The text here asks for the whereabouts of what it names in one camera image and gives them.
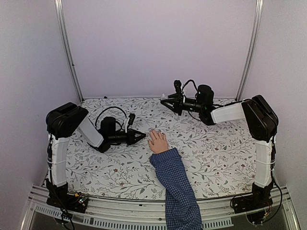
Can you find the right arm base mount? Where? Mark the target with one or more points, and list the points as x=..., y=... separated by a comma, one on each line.
x=260, y=198

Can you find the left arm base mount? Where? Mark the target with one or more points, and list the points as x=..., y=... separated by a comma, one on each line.
x=59, y=197

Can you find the person's bare hand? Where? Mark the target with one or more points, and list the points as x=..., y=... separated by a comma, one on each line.
x=157, y=142

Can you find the blue checkered sleeve forearm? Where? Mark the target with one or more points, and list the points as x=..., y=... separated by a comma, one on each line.
x=181, y=209

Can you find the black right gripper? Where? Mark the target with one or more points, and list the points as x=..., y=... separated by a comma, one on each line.
x=177, y=102

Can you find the clear nail polish bottle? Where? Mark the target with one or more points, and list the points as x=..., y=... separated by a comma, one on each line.
x=163, y=96

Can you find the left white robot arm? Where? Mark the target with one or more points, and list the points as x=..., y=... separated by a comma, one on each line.
x=61, y=123

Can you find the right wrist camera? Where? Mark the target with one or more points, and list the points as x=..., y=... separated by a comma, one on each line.
x=178, y=89

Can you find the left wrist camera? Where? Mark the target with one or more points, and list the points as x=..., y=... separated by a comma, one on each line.
x=129, y=121

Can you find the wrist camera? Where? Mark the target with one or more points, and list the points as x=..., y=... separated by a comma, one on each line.
x=178, y=89
x=129, y=121

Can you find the aluminium frame post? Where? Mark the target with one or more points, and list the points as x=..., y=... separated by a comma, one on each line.
x=67, y=49
x=251, y=48

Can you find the left aluminium frame post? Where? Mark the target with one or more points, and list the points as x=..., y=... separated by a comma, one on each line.
x=67, y=49

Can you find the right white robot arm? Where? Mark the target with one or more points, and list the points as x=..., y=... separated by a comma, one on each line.
x=262, y=124

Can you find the front aluminium rail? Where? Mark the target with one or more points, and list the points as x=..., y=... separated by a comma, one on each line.
x=120, y=214

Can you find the right aluminium frame post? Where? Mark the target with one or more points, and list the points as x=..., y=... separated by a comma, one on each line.
x=251, y=48

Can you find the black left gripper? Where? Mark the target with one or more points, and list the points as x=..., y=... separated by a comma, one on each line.
x=131, y=139

